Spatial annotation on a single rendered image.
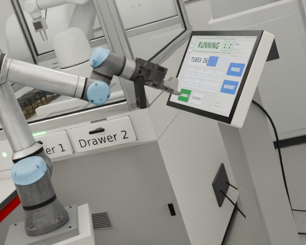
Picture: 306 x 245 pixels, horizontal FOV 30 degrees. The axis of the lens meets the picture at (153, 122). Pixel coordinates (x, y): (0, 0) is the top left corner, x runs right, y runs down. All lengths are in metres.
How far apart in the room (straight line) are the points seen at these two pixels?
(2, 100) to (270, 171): 0.98
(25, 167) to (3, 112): 0.22
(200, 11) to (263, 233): 3.61
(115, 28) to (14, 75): 0.61
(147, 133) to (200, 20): 3.25
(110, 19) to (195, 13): 3.28
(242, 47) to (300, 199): 1.65
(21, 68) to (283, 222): 1.10
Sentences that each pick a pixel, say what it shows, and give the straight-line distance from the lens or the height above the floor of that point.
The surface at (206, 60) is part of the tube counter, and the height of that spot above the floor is 1.11.
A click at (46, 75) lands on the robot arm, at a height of 1.27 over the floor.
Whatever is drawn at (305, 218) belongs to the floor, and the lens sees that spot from 3.19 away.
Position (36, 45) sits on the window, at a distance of 2.52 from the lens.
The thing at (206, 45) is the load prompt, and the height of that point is 1.15.
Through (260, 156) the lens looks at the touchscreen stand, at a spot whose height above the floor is 0.74.
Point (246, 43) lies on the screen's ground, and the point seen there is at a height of 1.16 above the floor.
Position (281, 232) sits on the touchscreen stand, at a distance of 2.22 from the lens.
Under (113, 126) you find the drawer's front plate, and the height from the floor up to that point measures 0.90.
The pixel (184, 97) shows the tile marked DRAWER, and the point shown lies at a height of 1.00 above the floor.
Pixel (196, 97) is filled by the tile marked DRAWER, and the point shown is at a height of 1.00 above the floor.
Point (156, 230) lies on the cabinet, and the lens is 2.63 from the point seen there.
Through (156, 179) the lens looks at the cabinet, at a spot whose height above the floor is 0.62.
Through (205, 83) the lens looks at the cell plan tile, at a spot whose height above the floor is 1.05.
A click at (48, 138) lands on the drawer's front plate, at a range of 2.60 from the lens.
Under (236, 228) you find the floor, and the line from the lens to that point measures 3.25.
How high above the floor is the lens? 1.50
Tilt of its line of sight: 15 degrees down
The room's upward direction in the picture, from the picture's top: 18 degrees counter-clockwise
